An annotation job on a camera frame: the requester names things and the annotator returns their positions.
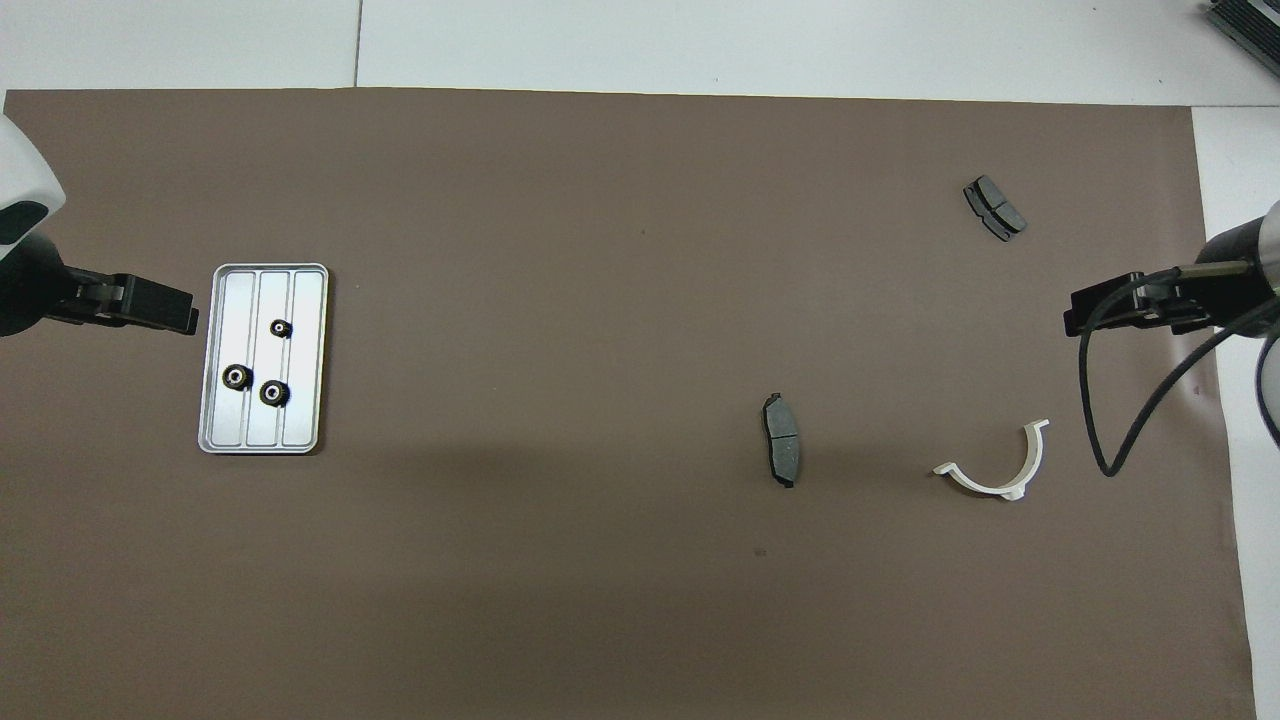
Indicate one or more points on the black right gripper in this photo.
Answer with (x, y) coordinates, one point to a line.
(1232, 260)

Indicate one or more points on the long grey brake pad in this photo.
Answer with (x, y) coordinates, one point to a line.
(783, 440)

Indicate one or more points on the grey ribbed device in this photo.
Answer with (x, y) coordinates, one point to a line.
(1250, 20)

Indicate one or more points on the small black bearing gear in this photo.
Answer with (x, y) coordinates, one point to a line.
(281, 323)

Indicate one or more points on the short grey brake pad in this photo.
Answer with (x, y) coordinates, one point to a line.
(995, 208)

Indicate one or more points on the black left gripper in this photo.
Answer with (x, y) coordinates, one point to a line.
(35, 290)

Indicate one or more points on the brown paper table mat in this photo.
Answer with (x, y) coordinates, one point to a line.
(600, 250)

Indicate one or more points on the silver metal ridged tray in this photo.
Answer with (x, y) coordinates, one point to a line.
(300, 420)

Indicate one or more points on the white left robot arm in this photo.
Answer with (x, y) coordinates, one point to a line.
(30, 170)

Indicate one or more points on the white curved plastic bracket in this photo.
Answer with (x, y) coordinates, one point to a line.
(1036, 450)

